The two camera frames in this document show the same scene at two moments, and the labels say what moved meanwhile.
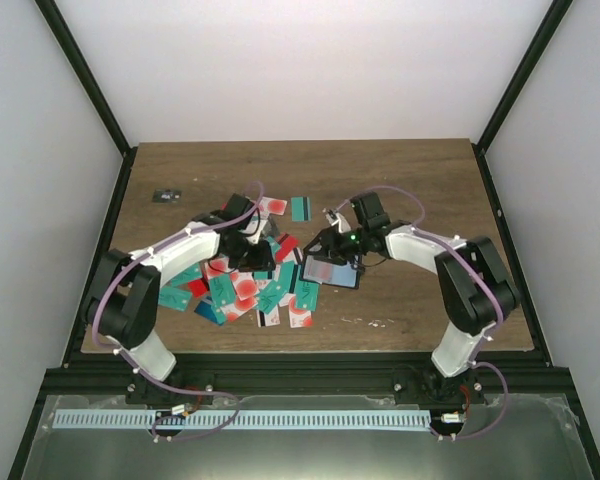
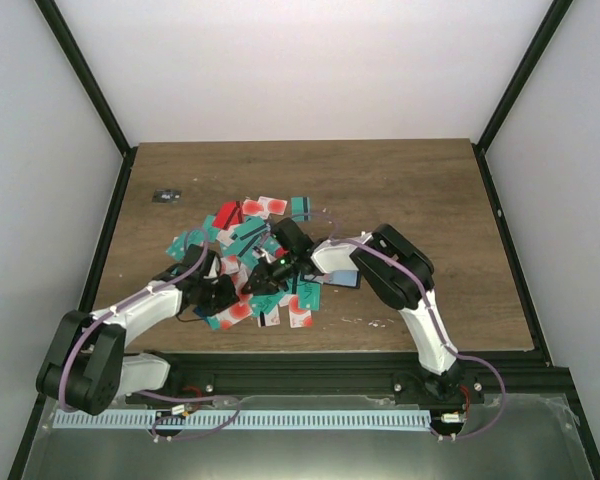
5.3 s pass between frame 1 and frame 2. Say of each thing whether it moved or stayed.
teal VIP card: stayed
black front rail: stayed
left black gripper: moved
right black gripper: moved
